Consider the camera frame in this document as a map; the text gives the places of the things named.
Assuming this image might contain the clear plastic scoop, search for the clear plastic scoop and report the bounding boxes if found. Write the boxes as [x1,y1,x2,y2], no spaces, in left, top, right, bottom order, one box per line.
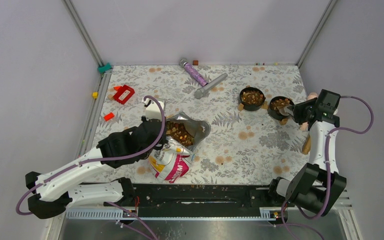
[278,104,295,117]

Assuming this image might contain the cat food bag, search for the cat food bag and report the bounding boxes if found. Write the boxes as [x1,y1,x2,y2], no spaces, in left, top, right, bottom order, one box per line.
[148,112,211,184]

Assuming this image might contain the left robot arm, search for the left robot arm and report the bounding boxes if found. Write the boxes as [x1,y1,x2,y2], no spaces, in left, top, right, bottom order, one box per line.
[25,118,167,219]

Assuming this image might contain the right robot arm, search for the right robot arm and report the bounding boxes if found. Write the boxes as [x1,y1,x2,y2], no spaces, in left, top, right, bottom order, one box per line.
[266,89,347,219]

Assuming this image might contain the right black pet bowl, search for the right black pet bowl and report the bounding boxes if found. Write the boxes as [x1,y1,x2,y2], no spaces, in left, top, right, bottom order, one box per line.
[267,96,294,126]

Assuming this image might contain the black pet bowl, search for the black pet bowl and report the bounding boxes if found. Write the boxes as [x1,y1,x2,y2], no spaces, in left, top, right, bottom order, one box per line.
[267,96,294,126]
[237,86,268,112]

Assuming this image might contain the pet food kibble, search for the pet food kibble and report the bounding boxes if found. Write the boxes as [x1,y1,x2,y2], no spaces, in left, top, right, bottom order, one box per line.
[166,121,195,147]

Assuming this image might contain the left black pet bowl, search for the left black pet bowl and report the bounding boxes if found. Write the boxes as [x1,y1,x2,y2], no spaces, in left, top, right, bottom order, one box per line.
[237,86,268,112]

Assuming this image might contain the pink microphone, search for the pink microphone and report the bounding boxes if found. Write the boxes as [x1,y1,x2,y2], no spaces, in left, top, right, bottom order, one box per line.
[299,92,318,131]

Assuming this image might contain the gold microphone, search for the gold microphone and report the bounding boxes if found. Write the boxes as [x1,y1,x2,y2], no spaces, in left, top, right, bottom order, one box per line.
[301,135,311,155]

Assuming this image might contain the small orange block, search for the small orange block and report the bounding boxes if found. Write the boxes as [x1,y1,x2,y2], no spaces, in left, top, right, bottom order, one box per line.
[103,112,115,122]

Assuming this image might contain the red toy block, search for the red toy block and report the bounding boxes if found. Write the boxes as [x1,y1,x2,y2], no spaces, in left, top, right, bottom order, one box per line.
[113,84,135,105]

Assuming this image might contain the floral table mat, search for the floral table mat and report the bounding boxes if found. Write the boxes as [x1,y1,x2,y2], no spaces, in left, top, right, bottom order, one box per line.
[93,65,309,185]

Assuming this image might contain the grey microphone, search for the grey microphone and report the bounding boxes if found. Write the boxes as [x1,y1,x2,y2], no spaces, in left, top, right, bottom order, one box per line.
[193,73,228,99]

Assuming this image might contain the purple glitter microphone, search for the purple glitter microphone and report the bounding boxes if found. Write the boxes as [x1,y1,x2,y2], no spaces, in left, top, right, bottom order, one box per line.
[179,58,208,87]

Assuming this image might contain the teal corner clip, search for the teal corner clip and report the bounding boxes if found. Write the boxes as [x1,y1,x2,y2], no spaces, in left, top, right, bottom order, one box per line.
[97,62,112,74]

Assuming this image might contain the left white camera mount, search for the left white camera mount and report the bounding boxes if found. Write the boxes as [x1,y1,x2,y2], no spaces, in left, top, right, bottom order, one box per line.
[142,98,162,121]

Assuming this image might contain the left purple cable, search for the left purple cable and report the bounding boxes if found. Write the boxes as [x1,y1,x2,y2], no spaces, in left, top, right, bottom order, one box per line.
[15,95,167,240]

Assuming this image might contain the purple cable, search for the purple cable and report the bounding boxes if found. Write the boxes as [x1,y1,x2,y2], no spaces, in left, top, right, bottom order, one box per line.
[280,95,375,240]
[15,95,167,240]

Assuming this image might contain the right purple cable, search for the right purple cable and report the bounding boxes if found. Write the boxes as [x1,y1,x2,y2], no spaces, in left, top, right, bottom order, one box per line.
[280,95,375,240]

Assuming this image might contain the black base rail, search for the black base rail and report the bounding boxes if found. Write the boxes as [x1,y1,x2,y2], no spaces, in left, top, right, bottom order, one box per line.
[115,183,285,218]

